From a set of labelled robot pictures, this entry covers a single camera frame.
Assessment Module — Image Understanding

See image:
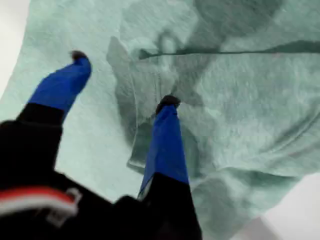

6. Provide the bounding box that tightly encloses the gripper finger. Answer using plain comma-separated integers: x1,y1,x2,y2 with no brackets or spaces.
137,94,203,240
16,50,92,129

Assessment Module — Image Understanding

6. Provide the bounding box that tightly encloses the pale green T-shirt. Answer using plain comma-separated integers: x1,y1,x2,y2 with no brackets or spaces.
0,0,320,240

